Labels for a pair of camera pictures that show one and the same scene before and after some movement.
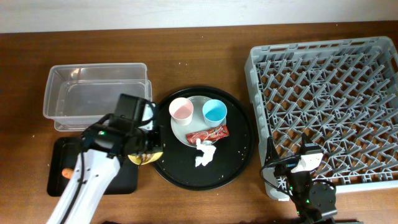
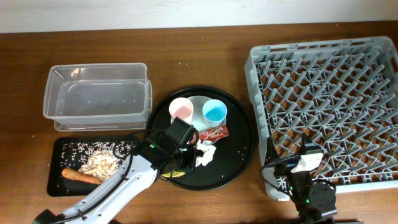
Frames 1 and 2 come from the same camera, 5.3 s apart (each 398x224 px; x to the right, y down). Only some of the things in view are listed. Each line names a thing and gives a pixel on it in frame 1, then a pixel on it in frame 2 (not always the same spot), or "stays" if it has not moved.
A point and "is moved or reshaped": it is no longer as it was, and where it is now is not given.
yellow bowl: [143, 158] is moved or reshaped
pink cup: [181, 109] stays
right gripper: [285, 167] stays
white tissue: [208, 152] stays
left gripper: [158, 131] → [189, 167]
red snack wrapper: [210, 136] stays
